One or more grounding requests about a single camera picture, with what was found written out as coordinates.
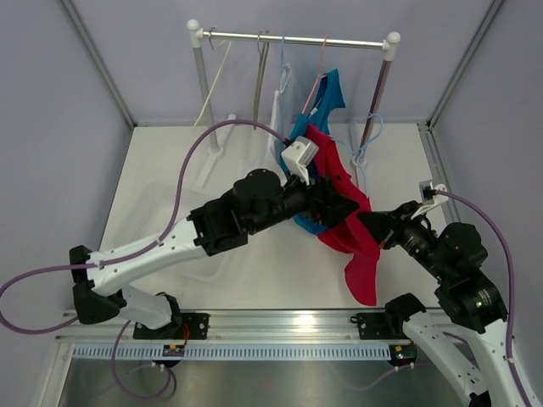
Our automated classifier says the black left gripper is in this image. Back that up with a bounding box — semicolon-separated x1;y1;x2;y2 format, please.
249;163;357;235

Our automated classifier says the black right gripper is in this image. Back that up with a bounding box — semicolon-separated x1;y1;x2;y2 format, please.
357;199;451;282

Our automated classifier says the red t shirt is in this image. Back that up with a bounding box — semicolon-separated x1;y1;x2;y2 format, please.
305;125;380;306

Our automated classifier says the light blue red-shirt hanger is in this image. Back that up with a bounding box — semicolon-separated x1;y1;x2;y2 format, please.
341;114;384;197

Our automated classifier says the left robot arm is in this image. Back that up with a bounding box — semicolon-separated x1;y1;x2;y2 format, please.
70;169;359;338

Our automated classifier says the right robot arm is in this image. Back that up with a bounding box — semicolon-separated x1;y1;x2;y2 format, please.
351;201;541;406

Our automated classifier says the white t shirt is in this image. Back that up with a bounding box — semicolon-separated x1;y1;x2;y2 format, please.
237;63;294;179

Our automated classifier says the pink hanger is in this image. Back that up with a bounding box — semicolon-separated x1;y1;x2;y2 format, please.
301;35;330;114

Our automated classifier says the light blue white-shirt hanger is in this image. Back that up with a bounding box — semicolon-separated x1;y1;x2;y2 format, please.
278;35;292;94

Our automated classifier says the grey empty hanger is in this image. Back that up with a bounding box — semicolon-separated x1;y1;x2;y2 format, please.
252;32;269;121

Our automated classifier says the cream empty hanger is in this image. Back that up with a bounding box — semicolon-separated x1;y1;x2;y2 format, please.
193;40;232;126

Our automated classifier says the white metal clothes rack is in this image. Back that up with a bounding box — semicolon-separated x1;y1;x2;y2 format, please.
187;19;401;144

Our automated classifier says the white plastic laundry basket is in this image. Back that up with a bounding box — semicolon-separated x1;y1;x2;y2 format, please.
106;180;233;283

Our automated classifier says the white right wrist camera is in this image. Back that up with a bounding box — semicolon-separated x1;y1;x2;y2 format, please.
411;180;449;220

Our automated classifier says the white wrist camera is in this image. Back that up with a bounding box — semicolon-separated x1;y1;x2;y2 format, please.
411;180;449;220
281;137;319;186

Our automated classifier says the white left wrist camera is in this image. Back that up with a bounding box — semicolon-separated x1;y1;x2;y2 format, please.
281;137;319;186

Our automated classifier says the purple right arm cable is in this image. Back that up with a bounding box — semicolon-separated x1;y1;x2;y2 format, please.
432;189;531;407

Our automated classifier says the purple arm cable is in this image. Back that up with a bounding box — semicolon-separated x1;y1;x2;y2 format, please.
0;119;294;334
432;189;531;407

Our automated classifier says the aluminium rail frame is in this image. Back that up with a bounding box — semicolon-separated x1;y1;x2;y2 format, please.
54;308;480;345

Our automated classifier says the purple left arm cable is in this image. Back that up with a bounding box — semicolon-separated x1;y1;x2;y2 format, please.
0;119;294;334

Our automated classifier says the white slotted cable duct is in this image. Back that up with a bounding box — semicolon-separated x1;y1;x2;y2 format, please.
73;343;417;362

